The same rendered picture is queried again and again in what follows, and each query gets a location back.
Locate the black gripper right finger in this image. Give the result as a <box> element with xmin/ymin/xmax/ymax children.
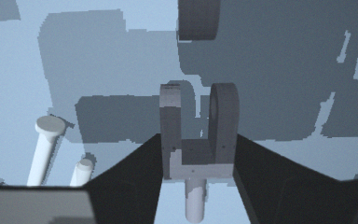
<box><xmin>232</xmin><ymin>134</ymin><xmax>358</xmax><ymax>224</ymax></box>

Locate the dark grey flat bar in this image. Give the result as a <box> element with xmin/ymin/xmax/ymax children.
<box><xmin>178</xmin><ymin>0</ymin><xmax>221</xmax><ymax>41</ymax></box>

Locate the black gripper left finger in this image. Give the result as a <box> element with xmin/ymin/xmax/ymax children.
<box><xmin>0</xmin><ymin>133</ymin><xmax>163</xmax><ymax>224</ymax></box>

